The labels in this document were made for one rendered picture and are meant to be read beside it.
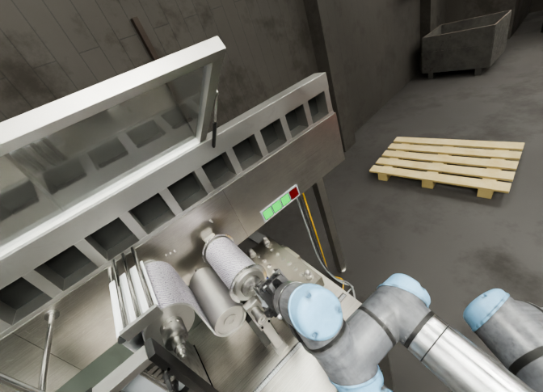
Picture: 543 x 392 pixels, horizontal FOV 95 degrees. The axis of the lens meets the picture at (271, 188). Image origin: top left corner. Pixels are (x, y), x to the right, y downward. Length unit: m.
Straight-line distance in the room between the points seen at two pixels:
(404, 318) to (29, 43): 2.28
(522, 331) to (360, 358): 0.40
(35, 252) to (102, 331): 0.40
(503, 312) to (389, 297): 0.33
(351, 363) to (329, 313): 0.09
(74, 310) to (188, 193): 0.56
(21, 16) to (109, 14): 0.48
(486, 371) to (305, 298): 0.25
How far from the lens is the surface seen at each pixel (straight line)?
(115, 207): 1.00
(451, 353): 0.50
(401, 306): 0.51
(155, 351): 0.73
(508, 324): 0.78
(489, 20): 6.64
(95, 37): 2.32
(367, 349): 0.48
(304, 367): 1.14
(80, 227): 1.02
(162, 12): 2.51
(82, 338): 1.26
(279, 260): 1.24
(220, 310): 0.95
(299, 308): 0.41
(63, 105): 0.53
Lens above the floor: 1.95
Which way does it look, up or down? 32 degrees down
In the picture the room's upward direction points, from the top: 22 degrees counter-clockwise
